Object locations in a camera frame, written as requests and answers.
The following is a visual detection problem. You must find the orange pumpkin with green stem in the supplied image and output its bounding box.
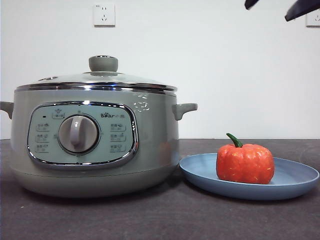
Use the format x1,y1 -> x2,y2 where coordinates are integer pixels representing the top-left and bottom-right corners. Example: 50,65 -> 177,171
216,132 -> 276,185

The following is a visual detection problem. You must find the glass lid with green knob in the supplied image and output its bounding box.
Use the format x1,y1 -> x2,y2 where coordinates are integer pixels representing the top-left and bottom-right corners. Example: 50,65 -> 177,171
14,55 -> 179,94

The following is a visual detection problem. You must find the pale green electric steamer pot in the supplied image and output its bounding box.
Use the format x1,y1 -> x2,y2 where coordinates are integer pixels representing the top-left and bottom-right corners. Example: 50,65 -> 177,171
0,86 -> 199,199

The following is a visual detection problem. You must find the blue round plate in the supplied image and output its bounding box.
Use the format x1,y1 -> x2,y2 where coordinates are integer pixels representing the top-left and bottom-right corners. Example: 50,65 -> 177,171
179,152 -> 320,202

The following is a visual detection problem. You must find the white wall socket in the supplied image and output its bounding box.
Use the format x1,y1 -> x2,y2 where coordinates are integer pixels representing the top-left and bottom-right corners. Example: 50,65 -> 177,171
306,9 -> 320,28
93,3 -> 116,28

